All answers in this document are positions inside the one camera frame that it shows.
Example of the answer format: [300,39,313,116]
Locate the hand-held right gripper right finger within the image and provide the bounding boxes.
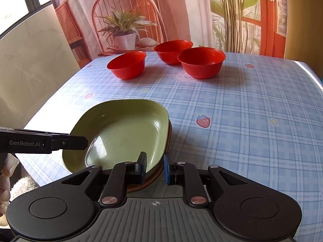
[163,152,255,207]

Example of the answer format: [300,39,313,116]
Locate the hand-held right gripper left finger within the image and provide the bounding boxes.
[61,152,147,208]

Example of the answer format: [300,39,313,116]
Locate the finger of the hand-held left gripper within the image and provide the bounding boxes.
[42,131,89,152]

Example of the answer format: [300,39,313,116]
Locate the green plate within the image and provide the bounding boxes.
[62,99,169,175]
[144,120,172,178]

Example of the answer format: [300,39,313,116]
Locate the person's left hand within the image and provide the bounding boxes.
[0,153,20,218]

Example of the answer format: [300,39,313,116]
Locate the brown plate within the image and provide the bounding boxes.
[126,125,173,192]

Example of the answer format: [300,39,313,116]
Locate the white fluffy cloth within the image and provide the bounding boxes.
[9,175,40,202]

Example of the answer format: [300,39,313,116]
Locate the beige marble panel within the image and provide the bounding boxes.
[0,5,82,131]

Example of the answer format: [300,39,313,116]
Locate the red bowl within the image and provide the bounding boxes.
[154,40,194,65]
[106,51,147,80]
[177,47,226,79]

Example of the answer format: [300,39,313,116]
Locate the blue plaid tablecloth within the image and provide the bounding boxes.
[18,51,323,242]

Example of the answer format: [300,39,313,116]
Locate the window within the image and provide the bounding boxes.
[0,0,54,36]

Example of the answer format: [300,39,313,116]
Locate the printed backdrop cloth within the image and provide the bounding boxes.
[48,0,288,69]

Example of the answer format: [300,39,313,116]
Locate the yellow curtain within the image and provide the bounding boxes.
[283,0,323,81]

